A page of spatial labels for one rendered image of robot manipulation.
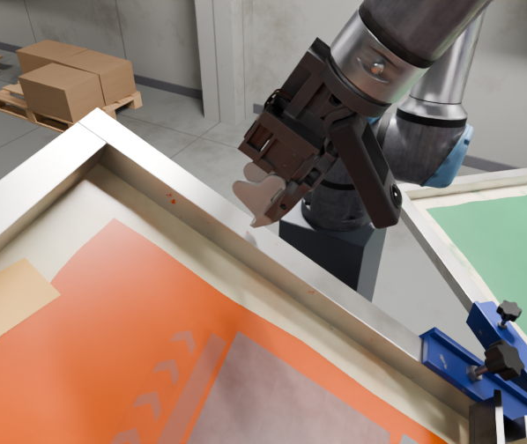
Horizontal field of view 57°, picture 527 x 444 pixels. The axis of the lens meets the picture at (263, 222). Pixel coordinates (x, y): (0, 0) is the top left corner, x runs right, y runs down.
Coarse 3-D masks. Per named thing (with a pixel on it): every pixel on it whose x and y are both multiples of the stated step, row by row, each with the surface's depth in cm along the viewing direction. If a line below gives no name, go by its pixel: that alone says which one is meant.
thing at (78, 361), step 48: (96, 240) 49; (144, 240) 52; (96, 288) 46; (144, 288) 49; (192, 288) 52; (0, 336) 39; (48, 336) 41; (96, 336) 43; (144, 336) 46; (240, 336) 51; (288, 336) 55; (0, 384) 37; (48, 384) 39; (96, 384) 41; (240, 384) 48; (288, 384) 51; (336, 384) 54; (96, 432) 39; (192, 432) 43; (240, 432) 45; (288, 432) 48; (336, 432) 51; (384, 432) 54
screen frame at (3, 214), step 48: (48, 144) 48; (96, 144) 52; (144, 144) 55; (0, 192) 43; (48, 192) 45; (144, 192) 56; (192, 192) 55; (0, 240) 42; (240, 240) 55; (288, 288) 58; (336, 288) 58; (384, 336) 58; (432, 384) 60
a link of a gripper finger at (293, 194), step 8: (312, 168) 46; (312, 176) 46; (288, 184) 48; (296, 184) 46; (304, 184) 45; (312, 184) 45; (288, 192) 46; (296, 192) 46; (304, 192) 45; (280, 200) 48; (288, 200) 46; (296, 200) 46; (272, 208) 49; (280, 208) 48; (288, 208) 47; (272, 216) 50; (280, 216) 49
